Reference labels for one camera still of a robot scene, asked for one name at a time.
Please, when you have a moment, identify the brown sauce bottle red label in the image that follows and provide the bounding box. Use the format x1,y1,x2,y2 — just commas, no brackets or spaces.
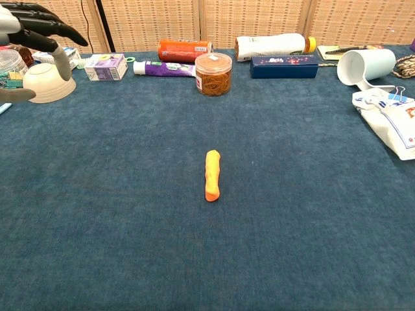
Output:
14,44,35,67

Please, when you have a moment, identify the orange toy carrot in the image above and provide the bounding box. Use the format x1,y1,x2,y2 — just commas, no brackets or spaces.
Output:
204,149,222,203

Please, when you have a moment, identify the purple white toothpaste tube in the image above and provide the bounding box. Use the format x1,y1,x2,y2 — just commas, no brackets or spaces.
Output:
132,60,197,78

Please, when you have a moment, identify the yellow razor package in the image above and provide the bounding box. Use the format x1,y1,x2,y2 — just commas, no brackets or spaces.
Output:
316,44,383,62

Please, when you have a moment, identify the dark blue long box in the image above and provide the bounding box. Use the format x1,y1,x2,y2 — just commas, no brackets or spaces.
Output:
250,54,320,80

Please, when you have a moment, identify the purple white milk carton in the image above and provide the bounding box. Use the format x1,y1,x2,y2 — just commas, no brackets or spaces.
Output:
84,53,129,82

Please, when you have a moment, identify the cream bowl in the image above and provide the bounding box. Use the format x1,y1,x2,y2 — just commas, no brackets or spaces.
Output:
22,62,77,104

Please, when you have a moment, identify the dark blue tablecloth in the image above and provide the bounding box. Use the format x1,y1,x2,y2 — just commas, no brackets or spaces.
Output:
0,45,415,311

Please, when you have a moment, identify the blue white milk carton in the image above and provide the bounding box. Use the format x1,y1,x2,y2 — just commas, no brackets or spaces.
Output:
31,46,82,73

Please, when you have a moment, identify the blue binder clip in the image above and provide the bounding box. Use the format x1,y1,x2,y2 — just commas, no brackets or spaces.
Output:
385,86,410,106

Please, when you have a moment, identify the clear jar of binder clips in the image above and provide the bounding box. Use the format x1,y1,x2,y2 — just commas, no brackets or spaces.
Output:
0,49,29,90

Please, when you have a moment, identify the clear jar of rubber bands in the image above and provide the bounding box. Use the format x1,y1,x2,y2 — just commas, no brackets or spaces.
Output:
195,52,233,97

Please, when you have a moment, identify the white printed bag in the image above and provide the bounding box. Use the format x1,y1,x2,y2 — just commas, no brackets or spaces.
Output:
352,89,415,161

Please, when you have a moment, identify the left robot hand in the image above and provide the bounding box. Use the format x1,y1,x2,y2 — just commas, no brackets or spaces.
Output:
0,1,89,103

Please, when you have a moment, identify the black stand pole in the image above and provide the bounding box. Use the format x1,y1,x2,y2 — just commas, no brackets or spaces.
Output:
95,0,117,53

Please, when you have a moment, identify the thin black hanging cable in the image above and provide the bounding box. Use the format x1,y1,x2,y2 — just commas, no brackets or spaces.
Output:
80,0,95,54

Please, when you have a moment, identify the white bottle yellow cap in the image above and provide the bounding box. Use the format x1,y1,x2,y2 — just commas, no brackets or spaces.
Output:
235,33,317,62

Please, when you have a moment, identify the orange drink can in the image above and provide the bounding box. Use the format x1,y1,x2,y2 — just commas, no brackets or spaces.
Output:
158,39,214,63

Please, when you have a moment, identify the light blue mug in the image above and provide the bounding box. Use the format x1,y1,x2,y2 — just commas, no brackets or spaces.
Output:
337,48,397,91

